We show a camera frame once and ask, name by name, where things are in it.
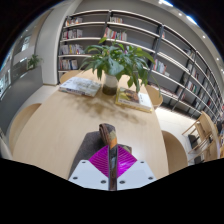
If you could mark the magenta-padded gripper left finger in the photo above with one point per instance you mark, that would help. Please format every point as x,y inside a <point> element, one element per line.
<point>88,173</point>

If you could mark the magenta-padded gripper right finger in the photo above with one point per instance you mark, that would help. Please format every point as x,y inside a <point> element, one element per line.
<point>136,173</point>

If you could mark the zigzag-patterned grey towel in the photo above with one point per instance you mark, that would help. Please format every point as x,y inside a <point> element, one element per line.
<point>90,143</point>

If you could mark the round-backed wooden chair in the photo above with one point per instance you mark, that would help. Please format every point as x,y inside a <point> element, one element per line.
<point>66,76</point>
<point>21,123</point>
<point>175,153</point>
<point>156,96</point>

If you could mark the yellow-covered book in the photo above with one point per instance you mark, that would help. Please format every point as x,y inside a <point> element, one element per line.
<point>133,99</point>

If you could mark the white-covered book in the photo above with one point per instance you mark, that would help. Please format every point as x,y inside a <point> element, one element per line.
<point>80,86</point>

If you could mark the grey partition counter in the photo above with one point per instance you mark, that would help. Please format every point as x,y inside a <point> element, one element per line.
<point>16,100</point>

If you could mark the green plant in white pot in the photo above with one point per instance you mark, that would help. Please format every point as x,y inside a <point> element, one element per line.
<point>113,63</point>

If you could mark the small green potted plant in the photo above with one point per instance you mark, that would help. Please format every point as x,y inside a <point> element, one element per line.
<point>33,61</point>

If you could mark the grey shelf unit with books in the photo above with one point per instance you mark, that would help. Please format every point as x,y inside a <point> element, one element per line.
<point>133,28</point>

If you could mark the ceiling lights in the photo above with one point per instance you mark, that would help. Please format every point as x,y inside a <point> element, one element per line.
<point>165,2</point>

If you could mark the open-frame wooden chair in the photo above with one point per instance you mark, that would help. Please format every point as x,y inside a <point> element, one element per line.
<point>205,130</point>

